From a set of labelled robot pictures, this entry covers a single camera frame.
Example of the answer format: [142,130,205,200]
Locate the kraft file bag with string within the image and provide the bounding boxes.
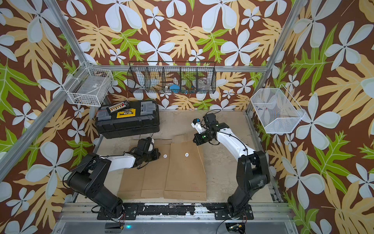
[117,168,146,200]

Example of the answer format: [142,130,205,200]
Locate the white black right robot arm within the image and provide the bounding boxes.
[191,113,271,217]

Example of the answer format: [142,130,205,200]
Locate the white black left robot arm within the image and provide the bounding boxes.
[62,137,160,220]

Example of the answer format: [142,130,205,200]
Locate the black plastic toolbox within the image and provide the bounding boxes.
[95,100,160,139]

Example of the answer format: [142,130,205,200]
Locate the screwdriver bit set case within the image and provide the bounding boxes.
[106,100,130,115]

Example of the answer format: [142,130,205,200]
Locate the blue object in basket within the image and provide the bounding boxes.
[169,84,181,93]

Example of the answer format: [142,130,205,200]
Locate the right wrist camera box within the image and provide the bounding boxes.
[191,119,205,134]

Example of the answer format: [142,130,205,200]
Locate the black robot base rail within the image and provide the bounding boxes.
[91,202,254,221]

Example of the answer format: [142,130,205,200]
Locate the white wire basket right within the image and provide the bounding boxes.
[251,85,306,135]

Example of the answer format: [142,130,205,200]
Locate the white wire basket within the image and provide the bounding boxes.
[64,62,114,107]
[251,85,306,135]

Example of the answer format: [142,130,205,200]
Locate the black wire basket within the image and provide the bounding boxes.
[126,61,217,94]

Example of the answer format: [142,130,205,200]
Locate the white wire basket left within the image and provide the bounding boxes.
[64,62,114,107]

